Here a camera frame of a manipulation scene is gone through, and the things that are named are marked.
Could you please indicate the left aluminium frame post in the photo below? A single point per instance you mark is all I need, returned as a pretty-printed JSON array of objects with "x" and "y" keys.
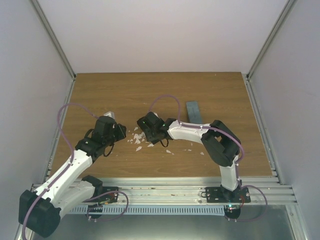
[{"x": 47, "y": 26}]

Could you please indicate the right aluminium frame post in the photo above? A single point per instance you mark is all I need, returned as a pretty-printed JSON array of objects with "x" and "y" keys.
[{"x": 289, "y": 5}]

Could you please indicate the grey slotted cable duct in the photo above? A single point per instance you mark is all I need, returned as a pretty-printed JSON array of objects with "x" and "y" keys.
[{"x": 197, "y": 210}]

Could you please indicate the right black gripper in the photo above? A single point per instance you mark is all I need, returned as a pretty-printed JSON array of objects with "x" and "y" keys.
[{"x": 149, "y": 137}]

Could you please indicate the aluminium mounting rail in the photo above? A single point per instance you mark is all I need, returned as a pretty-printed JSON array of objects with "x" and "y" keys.
[{"x": 187, "y": 190}]

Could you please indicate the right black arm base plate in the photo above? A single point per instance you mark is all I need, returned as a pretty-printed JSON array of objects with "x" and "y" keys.
[{"x": 215, "y": 193}]

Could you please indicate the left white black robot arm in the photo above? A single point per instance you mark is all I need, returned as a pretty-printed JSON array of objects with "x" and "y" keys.
[{"x": 42, "y": 210}]

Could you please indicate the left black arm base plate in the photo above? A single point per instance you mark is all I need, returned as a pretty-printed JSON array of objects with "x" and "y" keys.
[{"x": 103, "y": 195}]

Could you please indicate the aluminium frame post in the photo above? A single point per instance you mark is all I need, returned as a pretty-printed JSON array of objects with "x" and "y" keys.
[
  {"x": 47, "y": 26},
  {"x": 289, "y": 5}
]

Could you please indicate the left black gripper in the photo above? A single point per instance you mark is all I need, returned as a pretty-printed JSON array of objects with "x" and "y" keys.
[{"x": 121, "y": 134}]

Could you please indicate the green glasses case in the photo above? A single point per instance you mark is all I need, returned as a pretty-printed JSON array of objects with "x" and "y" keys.
[{"x": 193, "y": 112}]

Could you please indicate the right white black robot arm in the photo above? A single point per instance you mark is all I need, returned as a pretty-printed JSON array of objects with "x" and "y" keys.
[{"x": 221, "y": 144}]

